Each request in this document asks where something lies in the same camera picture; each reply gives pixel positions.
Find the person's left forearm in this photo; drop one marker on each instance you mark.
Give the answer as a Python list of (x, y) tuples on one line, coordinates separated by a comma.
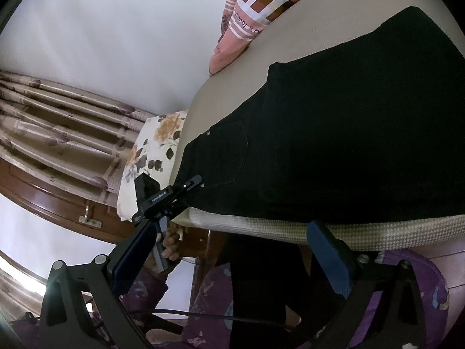
[(149, 283)]

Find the beige mattress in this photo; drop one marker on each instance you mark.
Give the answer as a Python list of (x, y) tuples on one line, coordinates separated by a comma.
[(327, 18)]

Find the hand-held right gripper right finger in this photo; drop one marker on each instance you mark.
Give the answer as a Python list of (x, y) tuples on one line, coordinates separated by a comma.
[(328, 261)]

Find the brown wooden panel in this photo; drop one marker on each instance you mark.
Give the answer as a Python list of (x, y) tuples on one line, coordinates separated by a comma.
[(54, 203)]

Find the striped floral curtain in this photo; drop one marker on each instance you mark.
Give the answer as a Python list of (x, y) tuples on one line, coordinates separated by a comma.
[(54, 123)]

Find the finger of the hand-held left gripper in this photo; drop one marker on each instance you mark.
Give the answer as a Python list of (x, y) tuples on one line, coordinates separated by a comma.
[(189, 184)]

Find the person's purple floral clothing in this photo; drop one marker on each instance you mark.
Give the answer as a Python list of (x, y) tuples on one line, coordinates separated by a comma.
[(210, 298)]

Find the floral pillow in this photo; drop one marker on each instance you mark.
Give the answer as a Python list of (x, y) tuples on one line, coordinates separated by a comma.
[(152, 145)]

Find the metal latch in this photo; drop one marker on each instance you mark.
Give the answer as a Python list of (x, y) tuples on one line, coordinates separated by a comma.
[(89, 218)]

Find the black pants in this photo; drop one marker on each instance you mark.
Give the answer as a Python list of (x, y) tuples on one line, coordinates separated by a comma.
[(327, 134)]

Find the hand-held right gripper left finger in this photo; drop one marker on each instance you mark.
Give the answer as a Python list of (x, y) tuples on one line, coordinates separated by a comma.
[(130, 261)]

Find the person's left hand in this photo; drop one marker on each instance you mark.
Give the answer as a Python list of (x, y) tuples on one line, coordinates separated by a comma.
[(172, 243)]

